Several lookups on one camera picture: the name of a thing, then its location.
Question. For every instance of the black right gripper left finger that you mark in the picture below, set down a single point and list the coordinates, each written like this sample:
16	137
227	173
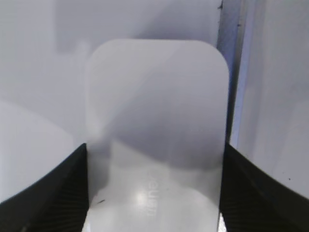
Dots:
58	202

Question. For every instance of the white whiteboard eraser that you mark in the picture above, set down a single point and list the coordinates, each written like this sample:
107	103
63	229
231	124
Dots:
155	128

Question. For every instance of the white framed whiteboard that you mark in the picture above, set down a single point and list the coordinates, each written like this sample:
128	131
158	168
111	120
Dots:
45	44

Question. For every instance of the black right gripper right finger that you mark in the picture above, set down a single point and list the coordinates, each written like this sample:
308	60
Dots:
252	201

